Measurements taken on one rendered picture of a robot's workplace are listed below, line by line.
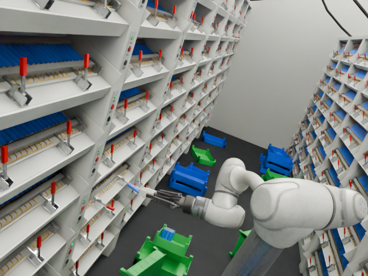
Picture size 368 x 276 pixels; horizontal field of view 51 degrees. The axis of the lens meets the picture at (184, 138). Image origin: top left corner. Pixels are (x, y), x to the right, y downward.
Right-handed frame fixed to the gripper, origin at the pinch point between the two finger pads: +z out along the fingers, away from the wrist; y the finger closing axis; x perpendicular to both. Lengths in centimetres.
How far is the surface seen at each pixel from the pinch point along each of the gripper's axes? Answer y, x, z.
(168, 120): -85, -13, 17
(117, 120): 11.9, -31.2, 13.4
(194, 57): -102, -53, 11
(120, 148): -7.5, -13.5, 17.7
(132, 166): -32.9, 3.1, 19.0
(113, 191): -7.0, 7.3, 17.8
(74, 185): 37.2, -13.0, 15.3
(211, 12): -103, -82, 7
